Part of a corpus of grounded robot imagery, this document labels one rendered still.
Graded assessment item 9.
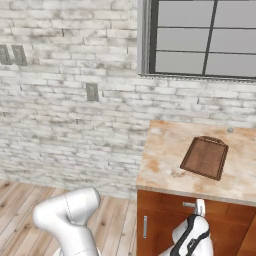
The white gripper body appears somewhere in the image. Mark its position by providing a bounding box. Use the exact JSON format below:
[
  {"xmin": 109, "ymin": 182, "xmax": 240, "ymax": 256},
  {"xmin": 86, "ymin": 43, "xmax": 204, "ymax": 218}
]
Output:
[{"xmin": 194, "ymin": 198, "xmax": 207, "ymax": 217}]

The brown wooden drawer front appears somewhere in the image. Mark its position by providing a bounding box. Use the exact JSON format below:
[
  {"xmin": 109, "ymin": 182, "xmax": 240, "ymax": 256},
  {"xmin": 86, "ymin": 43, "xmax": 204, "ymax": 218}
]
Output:
[{"xmin": 179, "ymin": 195, "xmax": 256, "ymax": 236}]

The brown wooden cutting board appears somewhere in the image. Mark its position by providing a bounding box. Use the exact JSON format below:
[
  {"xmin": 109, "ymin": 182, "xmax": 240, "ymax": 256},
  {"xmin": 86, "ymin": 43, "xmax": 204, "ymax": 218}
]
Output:
[{"xmin": 179, "ymin": 135, "xmax": 230, "ymax": 182}]

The brown wooden cupboard door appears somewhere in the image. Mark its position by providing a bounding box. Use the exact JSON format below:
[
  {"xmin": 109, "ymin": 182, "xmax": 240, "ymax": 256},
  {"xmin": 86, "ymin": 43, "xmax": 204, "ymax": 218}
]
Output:
[{"xmin": 136, "ymin": 189, "xmax": 183, "ymax": 256}]

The dark framed window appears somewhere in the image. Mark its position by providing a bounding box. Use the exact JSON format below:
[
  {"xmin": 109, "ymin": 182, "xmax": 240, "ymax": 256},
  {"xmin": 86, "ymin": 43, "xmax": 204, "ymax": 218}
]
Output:
[{"xmin": 137, "ymin": 0, "xmax": 256, "ymax": 82}]

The silver drawer handle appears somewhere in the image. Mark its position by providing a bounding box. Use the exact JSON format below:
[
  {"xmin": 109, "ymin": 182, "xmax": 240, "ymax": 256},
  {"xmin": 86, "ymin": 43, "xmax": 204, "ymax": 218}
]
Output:
[{"xmin": 181, "ymin": 201, "xmax": 198, "ymax": 209}]

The silver cupboard door handle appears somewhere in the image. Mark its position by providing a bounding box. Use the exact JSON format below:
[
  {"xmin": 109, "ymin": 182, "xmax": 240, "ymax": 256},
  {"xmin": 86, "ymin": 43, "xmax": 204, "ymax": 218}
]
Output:
[{"xmin": 142, "ymin": 215, "xmax": 149, "ymax": 240}]

